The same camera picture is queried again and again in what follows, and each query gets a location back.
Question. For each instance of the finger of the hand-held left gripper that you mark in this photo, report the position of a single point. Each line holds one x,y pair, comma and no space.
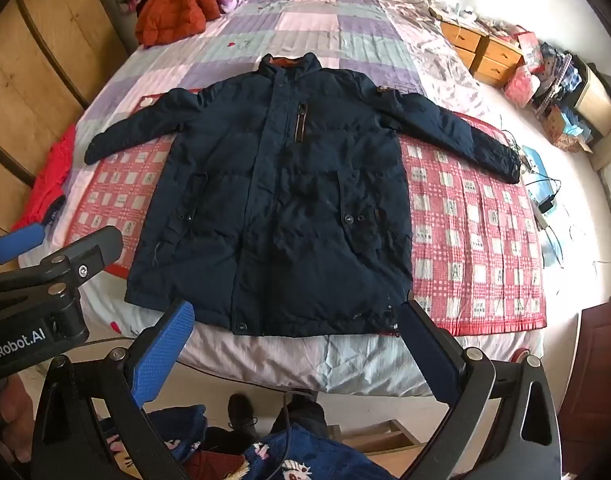
20,244
92,247

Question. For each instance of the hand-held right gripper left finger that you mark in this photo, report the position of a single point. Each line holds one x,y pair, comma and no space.
165,350

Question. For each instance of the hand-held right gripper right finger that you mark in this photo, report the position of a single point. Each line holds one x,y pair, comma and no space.
425,355

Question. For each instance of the navy padded jacket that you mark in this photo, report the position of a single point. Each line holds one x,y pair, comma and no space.
285,200

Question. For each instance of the person's left hand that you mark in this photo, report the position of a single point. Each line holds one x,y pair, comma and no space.
12,410

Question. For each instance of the red garment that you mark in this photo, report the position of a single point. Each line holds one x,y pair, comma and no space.
50,185

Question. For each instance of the black shoe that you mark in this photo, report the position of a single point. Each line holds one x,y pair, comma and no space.
243,410

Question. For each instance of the dark trouser leg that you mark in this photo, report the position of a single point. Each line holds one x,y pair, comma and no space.
305,412

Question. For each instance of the blue printed fleece garment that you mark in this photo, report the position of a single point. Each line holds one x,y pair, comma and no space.
310,455

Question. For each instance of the red-brown wooden door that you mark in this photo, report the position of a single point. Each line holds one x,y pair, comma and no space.
595,375

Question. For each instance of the wooden wardrobe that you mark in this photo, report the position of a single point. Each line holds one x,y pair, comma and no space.
45,60

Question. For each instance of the black charger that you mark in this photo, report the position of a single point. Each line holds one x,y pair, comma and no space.
545,205

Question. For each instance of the orange puffer jacket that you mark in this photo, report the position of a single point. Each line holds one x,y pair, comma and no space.
175,10

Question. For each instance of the cardboard box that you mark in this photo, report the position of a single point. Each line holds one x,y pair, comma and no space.
565,127

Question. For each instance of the white floral sheet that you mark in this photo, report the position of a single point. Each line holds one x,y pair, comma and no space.
435,60

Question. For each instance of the purple patchwork quilt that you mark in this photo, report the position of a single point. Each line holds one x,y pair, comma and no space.
310,35

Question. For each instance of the pile of pink packets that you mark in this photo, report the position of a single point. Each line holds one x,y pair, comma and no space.
523,65

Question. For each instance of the wooden nightstand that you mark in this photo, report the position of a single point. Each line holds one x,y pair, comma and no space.
480,50

